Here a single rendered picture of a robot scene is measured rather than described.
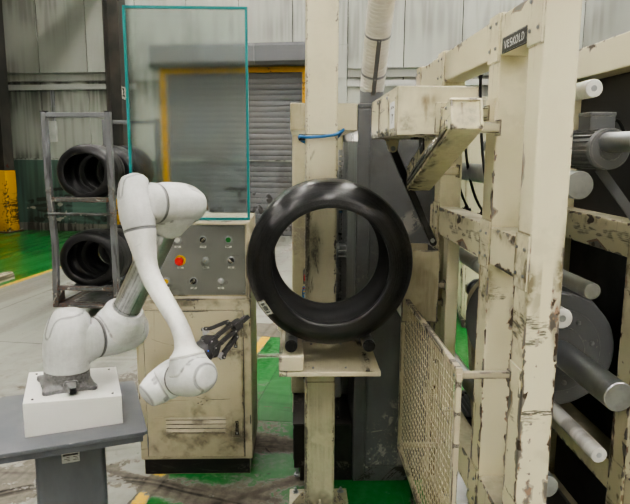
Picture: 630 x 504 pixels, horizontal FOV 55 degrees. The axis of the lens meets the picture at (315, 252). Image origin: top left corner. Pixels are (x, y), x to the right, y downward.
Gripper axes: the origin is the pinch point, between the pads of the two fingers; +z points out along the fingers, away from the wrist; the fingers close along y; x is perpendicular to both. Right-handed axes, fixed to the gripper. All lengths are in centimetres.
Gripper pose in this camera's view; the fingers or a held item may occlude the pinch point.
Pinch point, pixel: (240, 322)
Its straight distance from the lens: 211.7
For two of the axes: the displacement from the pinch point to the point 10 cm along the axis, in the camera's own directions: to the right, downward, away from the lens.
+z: 6.1, -4.7, 6.3
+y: 5.0, 8.5, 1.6
